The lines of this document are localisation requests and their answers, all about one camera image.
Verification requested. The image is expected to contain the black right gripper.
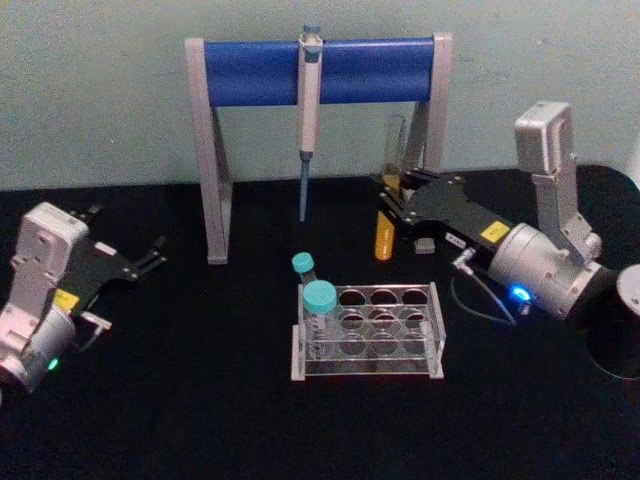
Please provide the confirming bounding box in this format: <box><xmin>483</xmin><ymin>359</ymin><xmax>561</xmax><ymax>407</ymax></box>
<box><xmin>368</xmin><ymin>167</ymin><xmax>512</xmax><ymax>257</ymax></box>

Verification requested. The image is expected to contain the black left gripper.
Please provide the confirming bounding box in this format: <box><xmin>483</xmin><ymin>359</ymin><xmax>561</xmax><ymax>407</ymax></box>
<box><xmin>54</xmin><ymin>202</ymin><xmax>169</xmax><ymax>315</ymax></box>

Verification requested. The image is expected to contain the clear tube with orange liquid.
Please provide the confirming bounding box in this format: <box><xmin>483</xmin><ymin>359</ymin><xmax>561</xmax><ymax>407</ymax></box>
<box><xmin>373</xmin><ymin>112</ymin><xmax>410</xmax><ymax>262</ymax></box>

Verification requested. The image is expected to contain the small tube with teal cap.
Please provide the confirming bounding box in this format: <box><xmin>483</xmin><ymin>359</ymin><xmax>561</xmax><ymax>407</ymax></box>
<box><xmin>291</xmin><ymin>251</ymin><xmax>317</xmax><ymax>287</ymax></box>

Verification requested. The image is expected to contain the white pipette with blue tip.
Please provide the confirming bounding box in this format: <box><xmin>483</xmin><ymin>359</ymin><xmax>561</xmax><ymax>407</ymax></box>
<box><xmin>297</xmin><ymin>23</ymin><xmax>324</xmax><ymax>224</ymax></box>

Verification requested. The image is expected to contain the large tube with teal cap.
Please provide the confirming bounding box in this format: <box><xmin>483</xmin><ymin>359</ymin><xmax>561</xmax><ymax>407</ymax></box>
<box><xmin>301</xmin><ymin>279</ymin><xmax>338</xmax><ymax>362</ymax></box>

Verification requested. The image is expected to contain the clear acrylic tube rack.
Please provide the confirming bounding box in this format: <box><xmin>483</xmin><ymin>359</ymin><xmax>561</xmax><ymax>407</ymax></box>
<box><xmin>289</xmin><ymin>281</ymin><xmax>447</xmax><ymax>382</ymax></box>

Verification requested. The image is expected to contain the grey stand with blue bar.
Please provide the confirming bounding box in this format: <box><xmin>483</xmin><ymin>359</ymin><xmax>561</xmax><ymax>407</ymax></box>
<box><xmin>184</xmin><ymin>31</ymin><xmax>454</xmax><ymax>265</ymax></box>

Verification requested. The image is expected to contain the black table cloth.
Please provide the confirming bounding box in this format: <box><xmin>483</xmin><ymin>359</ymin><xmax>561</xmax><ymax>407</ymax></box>
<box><xmin>0</xmin><ymin>163</ymin><xmax>640</xmax><ymax>480</ymax></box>

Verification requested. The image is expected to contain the thin dark cable silver plug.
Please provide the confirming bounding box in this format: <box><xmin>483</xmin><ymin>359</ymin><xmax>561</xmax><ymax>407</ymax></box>
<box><xmin>73</xmin><ymin>310</ymin><xmax>114</xmax><ymax>353</ymax></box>
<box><xmin>448</xmin><ymin>248</ymin><xmax>519</xmax><ymax>328</ymax></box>

